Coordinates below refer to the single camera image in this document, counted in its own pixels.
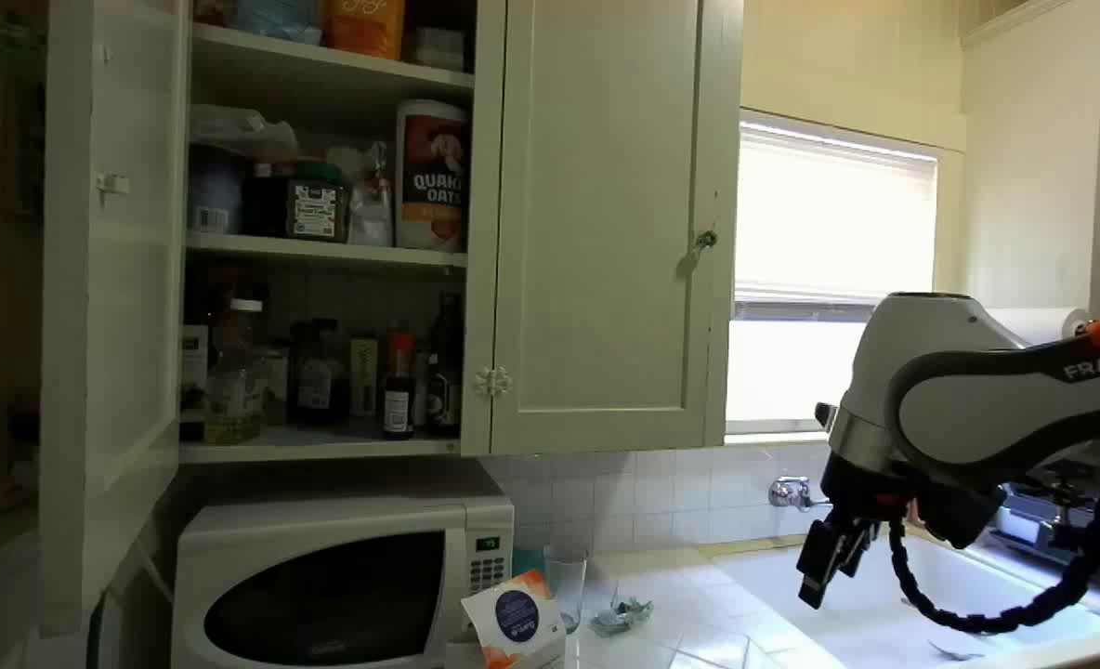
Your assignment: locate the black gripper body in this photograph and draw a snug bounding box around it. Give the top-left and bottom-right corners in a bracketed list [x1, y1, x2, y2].
[819, 493, 887, 556]

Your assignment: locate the white box with blue circle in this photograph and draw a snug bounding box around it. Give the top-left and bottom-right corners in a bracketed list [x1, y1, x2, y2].
[457, 568, 570, 669]

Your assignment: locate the cream cabinet door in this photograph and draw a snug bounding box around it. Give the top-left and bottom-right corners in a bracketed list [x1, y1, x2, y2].
[487, 0, 731, 456]
[37, 0, 197, 639]

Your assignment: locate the cream side cabinet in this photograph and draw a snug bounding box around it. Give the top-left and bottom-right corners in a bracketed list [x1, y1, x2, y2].
[959, 0, 1100, 321]

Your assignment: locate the orange box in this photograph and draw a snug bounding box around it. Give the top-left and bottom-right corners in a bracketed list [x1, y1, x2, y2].
[320, 0, 409, 63]

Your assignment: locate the white kitchen sink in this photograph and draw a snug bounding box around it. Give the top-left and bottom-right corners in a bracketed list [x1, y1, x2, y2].
[709, 532, 1100, 669]

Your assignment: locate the chrome sink faucet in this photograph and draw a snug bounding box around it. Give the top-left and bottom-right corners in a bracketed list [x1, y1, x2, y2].
[767, 473, 828, 513]

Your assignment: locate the cream framed window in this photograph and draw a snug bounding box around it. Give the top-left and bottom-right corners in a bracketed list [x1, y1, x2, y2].
[725, 109, 950, 446]

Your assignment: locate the dark dish rack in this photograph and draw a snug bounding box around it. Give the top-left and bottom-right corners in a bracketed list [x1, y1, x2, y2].
[989, 467, 1100, 597]

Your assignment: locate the clear drinking glass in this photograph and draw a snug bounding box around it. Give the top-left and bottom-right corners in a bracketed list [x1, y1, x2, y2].
[544, 553, 594, 639]

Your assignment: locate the teal mesh scrubber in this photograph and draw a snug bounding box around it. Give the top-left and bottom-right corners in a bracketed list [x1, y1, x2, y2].
[509, 539, 554, 579]

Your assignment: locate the paper towel roll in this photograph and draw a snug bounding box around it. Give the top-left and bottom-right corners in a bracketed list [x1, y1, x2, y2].
[1057, 304, 1100, 345]

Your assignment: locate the white window blind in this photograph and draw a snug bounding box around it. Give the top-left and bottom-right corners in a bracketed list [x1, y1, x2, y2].
[737, 118, 942, 309]

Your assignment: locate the tall dark bottle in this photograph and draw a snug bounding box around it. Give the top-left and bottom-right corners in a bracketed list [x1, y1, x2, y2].
[415, 290, 466, 439]

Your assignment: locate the red cap sauce bottle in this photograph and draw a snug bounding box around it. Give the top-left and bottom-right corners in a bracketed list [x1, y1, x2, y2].
[378, 330, 421, 444]

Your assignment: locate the white microwave oven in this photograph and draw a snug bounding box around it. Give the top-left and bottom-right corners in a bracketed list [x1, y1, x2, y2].
[170, 489, 519, 669]

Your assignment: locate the slim pale bottle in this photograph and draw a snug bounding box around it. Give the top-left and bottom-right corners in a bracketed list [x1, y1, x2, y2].
[347, 333, 382, 425]

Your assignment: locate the dark glass jar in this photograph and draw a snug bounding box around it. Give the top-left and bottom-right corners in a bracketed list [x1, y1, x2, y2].
[286, 315, 347, 431]

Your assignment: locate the oats canister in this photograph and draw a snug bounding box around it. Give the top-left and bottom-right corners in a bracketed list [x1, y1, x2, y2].
[392, 102, 474, 258]

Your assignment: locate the white paper bag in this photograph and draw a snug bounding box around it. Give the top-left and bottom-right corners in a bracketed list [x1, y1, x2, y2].
[322, 136, 399, 250]

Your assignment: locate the green lid labelled jar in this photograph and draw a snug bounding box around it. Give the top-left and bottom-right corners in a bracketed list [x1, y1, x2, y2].
[282, 165, 352, 247]

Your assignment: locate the small white carton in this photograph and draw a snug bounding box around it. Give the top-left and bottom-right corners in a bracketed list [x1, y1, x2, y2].
[405, 22, 474, 76]

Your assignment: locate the white label bottle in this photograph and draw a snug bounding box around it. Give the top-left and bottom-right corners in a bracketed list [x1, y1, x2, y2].
[179, 323, 212, 429]

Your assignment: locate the white tub container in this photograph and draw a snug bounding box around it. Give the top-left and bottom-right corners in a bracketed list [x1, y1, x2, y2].
[187, 144, 251, 239]

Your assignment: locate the clear plastic bag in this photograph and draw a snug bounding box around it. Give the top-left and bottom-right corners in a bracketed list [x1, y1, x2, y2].
[189, 102, 300, 165]

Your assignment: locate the pale blue package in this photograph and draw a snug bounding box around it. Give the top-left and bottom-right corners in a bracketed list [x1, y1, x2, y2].
[226, 0, 329, 48]

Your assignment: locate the cream wall cabinet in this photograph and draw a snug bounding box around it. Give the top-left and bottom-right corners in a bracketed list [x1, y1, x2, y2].
[174, 0, 747, 467]

